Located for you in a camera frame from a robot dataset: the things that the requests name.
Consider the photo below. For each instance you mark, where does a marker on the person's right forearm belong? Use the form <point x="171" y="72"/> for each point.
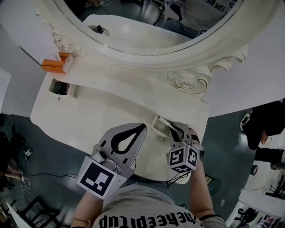
<point x="200" y="191"/>

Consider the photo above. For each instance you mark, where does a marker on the white cabinet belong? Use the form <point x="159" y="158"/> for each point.
<point x="262" y="182"/>

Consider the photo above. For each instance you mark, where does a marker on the person's grey printed shirt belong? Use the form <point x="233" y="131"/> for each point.
<point x="138" y="204"/>

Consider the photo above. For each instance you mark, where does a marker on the small white drawer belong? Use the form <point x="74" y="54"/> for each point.
<point x="62" y="96"/>
<point x="155" y="131"/>

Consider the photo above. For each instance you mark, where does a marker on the person's right hand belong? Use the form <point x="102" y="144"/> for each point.
<point x="196" y="138"/>

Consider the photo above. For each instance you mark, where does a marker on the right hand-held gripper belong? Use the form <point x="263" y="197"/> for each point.
<point x="178" y="158"/>

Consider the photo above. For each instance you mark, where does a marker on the person's left forearm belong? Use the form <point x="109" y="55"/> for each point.
<point x="86" y="209"/>

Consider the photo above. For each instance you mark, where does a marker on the oval mirror with white frame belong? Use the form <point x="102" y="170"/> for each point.
<point x="155" y="60"/>

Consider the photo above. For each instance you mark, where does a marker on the white foam board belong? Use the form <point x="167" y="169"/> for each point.
<point x="4" y="89"/>

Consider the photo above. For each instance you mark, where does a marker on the black stool frame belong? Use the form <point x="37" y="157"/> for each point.
<point x="37" y="211"/>

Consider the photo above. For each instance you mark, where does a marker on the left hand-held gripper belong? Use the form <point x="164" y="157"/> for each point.
<point x="98" y="178"/>

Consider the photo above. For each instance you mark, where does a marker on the black plastic part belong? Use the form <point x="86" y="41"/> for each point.
<point x="59" y="88"/>

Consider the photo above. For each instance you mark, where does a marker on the orange tissue box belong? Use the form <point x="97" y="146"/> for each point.
<point x="55" y="66"/>

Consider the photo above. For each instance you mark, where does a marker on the white dressing table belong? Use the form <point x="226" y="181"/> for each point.
<point x="100" y="107"/>

